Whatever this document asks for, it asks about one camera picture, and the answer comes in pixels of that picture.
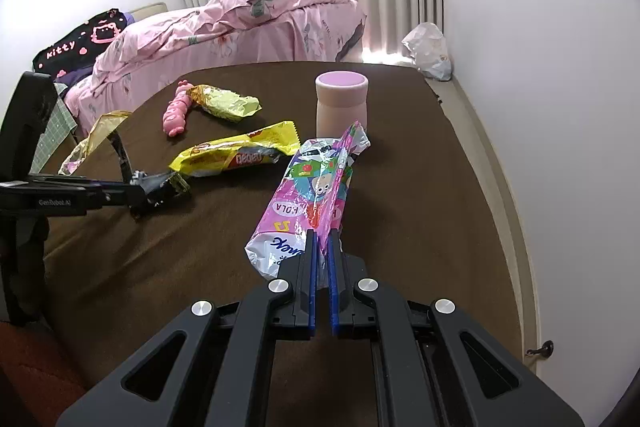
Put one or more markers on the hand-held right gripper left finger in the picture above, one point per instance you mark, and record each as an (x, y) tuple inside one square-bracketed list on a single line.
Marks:
[(312, 297)]

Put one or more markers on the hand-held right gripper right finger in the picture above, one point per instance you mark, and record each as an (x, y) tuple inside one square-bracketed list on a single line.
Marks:
[(334, 307)]

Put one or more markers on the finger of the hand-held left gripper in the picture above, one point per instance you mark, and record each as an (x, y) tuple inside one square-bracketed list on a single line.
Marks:
[(121, 154), (120, 195)]

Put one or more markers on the black wrapper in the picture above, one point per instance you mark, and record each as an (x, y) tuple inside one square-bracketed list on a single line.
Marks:
[(155, 194)]

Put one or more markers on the pink printed snack packet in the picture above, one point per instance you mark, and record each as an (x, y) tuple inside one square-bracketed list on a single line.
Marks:
[(300, 202)]

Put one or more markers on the pink cup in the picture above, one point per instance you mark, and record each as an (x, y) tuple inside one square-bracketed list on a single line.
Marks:
[(340, 107)]

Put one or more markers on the pale gold wrapper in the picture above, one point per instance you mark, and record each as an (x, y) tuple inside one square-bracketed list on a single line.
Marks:
[(92, 137)]

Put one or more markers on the pink toy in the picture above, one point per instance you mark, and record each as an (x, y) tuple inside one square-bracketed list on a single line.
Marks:
[(176, 112)]

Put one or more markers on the green patterned cloth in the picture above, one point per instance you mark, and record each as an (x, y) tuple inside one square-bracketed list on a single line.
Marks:
[(52, 132)]

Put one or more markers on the black pillow with pink print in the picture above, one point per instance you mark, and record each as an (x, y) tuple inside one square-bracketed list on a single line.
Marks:
[(75, 47)]

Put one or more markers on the green yellow snack packet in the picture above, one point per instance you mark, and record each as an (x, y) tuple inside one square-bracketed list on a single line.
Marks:
[(227, 104)]

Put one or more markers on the beige headboard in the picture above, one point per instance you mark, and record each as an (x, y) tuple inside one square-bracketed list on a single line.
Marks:
[(150, 9)]

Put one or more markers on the pink floral quilt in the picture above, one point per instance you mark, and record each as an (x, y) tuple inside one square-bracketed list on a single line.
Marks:
[(225, 27)]

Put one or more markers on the white plastic bag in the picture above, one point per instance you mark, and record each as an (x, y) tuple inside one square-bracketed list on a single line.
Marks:
[(430, 49)]

